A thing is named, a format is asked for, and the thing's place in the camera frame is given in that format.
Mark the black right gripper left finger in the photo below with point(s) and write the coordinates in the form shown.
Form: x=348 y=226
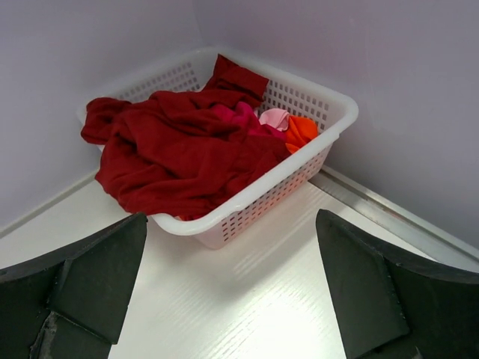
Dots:
x=72 y=302

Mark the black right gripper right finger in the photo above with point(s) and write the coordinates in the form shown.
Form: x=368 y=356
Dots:
x=392 y=303

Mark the dark red t-shirt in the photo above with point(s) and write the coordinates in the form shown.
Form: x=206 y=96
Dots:
x=170 y=154

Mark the orange garment in basket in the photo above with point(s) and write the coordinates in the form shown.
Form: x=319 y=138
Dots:
x=300 y=132

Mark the white plastic laundry basket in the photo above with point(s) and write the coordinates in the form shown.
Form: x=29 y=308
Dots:
x=333 y=113

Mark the pink garment in basket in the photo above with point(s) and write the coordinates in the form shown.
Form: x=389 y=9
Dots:
x=276 y=118

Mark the magenta garment in basket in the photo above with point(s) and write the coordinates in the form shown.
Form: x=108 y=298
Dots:
x=246 y=117

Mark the metal side rail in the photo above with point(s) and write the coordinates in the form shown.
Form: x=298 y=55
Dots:
x=420 y=234

